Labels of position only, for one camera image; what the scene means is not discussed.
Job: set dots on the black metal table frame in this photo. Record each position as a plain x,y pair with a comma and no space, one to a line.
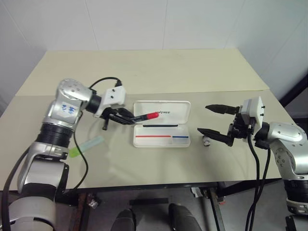
216,209

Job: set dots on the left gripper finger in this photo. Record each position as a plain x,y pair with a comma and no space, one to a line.
125,113
121,120

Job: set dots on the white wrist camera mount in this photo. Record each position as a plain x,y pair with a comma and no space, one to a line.
255,108
115,96

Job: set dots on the small grey crumpled object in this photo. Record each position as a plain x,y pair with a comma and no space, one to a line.
206,141

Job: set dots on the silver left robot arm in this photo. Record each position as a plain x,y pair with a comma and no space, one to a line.
69,96

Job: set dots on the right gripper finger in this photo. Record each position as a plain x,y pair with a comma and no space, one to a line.
214,135
220,108

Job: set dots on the red capped black marker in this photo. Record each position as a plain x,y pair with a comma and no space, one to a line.
152,115

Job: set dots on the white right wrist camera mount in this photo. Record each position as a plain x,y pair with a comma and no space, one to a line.
255,108

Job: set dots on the dark frame beside wall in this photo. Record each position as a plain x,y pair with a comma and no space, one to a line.
297,89

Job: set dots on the black flat bar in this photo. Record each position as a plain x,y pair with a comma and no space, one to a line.
149,201

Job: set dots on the green translucent marker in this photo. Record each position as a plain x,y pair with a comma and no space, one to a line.
83,147

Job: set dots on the white hinged pencil case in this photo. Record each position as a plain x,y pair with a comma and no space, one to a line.
161,137

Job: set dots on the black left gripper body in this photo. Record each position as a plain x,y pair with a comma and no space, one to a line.
108,113

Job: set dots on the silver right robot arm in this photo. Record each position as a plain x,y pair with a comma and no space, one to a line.
286,134

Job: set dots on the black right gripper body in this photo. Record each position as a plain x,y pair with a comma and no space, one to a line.
239,130

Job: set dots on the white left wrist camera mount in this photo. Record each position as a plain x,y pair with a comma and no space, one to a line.
115,96

